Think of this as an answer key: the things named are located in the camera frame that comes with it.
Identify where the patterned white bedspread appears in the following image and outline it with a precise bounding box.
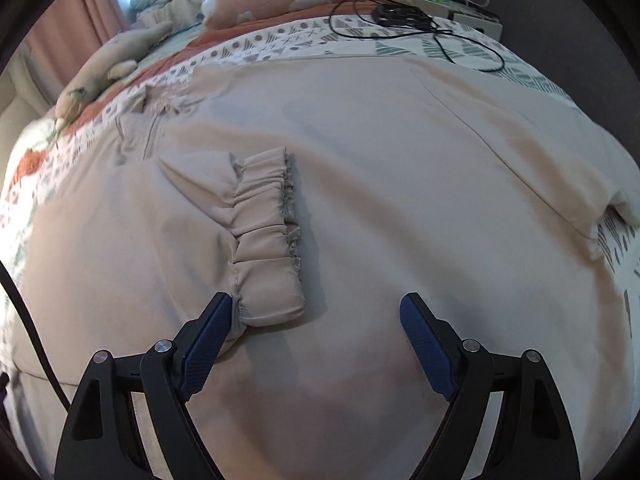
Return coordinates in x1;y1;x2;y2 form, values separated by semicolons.
0;8;640;411

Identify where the cream padded headboard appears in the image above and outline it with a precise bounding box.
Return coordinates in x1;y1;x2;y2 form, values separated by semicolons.
0;44;54;182

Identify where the left pink curtain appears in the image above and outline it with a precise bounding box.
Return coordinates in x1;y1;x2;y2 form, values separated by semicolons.
26;0;128;73

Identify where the cream bedside table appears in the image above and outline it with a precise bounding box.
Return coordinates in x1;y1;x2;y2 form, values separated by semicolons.
410;0;503;41

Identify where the beige plush toy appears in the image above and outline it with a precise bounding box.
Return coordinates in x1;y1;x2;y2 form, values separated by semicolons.
54;21;172;132

